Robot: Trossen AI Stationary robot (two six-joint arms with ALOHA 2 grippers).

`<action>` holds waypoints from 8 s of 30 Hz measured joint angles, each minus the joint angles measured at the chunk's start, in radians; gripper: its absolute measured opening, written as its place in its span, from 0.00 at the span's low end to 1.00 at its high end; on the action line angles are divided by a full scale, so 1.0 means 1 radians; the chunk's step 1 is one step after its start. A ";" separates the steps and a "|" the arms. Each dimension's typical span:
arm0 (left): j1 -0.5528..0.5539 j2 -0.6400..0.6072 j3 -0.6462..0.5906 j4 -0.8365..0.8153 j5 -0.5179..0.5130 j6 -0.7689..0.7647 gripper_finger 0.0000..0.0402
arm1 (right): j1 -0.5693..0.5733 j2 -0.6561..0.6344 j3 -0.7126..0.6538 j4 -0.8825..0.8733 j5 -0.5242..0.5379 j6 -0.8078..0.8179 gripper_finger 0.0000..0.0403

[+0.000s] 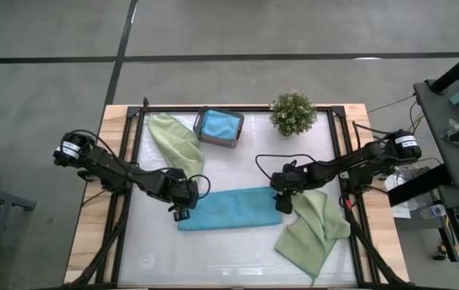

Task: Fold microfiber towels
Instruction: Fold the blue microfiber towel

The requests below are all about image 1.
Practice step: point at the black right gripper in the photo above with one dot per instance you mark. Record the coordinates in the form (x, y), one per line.
(290, 181)

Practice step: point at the blue towel with white tag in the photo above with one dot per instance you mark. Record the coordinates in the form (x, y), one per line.
(221, 125)

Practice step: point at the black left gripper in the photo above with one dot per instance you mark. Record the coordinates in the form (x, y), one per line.
(179, 189)

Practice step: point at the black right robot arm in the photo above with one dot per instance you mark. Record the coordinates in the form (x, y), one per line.
(354, 161)

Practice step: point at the yellow and black tool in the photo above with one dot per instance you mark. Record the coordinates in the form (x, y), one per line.
(441, 253)

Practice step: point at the blue microfiber towel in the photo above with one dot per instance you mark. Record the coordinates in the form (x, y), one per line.
(233, 209)

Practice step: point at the white translucent table mat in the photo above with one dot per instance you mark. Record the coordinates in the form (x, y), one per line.
(213, 258)

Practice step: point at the small green potted plant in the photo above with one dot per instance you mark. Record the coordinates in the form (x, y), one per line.
(294, 114)

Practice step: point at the grey side desk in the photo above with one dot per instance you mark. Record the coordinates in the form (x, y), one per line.
(455, 169)

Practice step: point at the dark grey plastic bin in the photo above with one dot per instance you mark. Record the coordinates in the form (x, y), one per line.
(217, 143)

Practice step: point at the white paper sheets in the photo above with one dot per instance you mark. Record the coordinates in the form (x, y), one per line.
(402, 211)

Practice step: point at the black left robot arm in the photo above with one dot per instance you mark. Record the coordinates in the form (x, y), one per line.
(104, 165)

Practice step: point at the black aluminium table frame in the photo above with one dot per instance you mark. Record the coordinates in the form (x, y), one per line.
(133, 110)

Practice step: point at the green microfiber towel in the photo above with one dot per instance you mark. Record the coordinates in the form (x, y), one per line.
(177, 145)
(314, 233)

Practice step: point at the clear plastic bottle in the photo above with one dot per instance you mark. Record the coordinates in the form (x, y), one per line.
(435, 211)

